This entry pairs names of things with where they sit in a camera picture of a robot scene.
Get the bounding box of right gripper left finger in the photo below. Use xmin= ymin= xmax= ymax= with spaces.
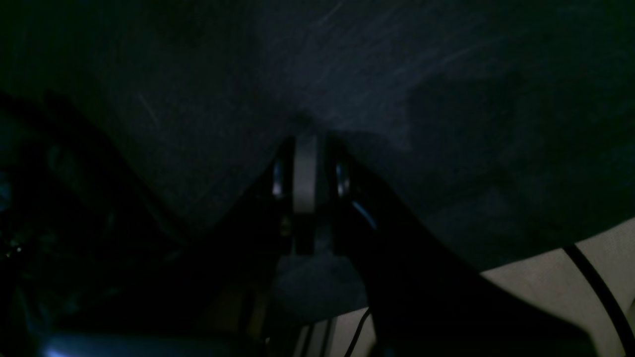
xmin=39 ymin=135 xmax=318 ymax=357

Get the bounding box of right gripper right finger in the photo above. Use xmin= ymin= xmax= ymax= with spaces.
xmin=324 ymin=136 xmax=596 ymax=357

